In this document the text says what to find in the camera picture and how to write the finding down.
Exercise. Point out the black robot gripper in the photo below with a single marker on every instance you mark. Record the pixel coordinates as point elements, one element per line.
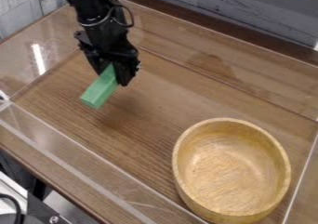
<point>104,41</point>

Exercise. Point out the green rectangular block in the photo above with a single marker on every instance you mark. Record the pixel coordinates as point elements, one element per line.
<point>101,89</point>

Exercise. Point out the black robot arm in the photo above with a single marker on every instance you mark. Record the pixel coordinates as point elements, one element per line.
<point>96,8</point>

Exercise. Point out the brown wooden bowl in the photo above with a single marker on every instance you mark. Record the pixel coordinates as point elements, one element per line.
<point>232,171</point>

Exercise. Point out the clear acrylic wall panels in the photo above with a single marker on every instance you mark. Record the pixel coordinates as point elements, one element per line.
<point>206,69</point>

